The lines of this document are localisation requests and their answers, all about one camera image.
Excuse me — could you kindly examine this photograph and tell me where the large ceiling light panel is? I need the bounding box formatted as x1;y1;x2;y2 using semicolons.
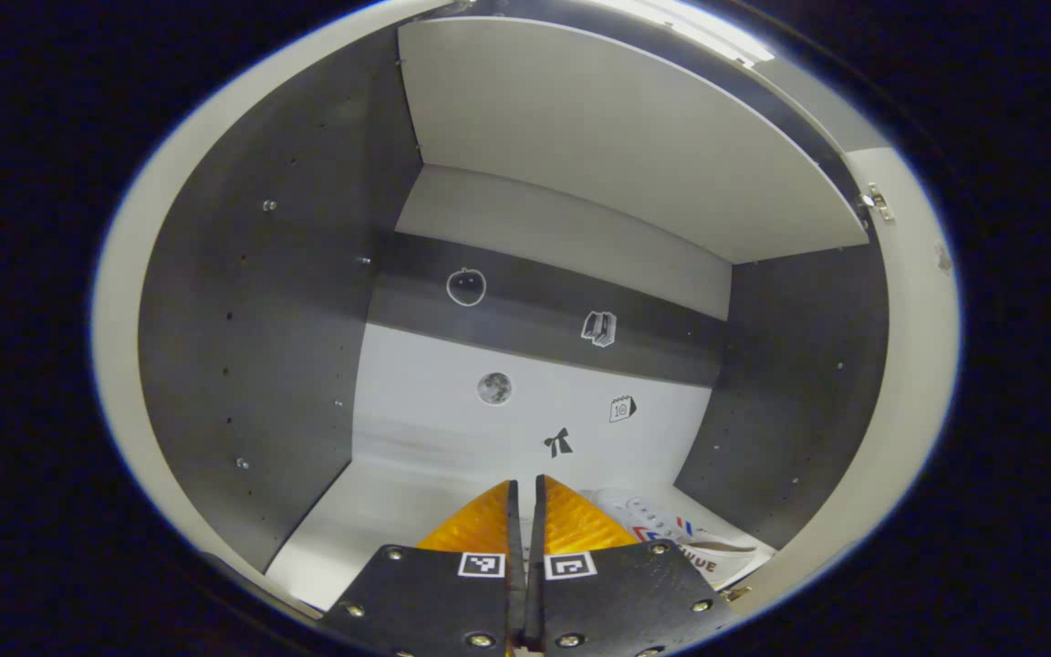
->
598;0;777;65

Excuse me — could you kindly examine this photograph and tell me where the white cabinet door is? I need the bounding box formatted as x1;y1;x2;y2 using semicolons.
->
90;0;453;617
754;55;963;612

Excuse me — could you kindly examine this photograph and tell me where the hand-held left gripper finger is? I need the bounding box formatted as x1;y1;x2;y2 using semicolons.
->
525;474;736;657
320;479;526;657

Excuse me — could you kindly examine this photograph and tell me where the white striped shoe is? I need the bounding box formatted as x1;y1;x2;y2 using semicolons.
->
580;488;777;589

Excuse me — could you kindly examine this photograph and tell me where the white and grey shoe cabinet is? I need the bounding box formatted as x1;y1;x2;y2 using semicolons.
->
138;0;891;612

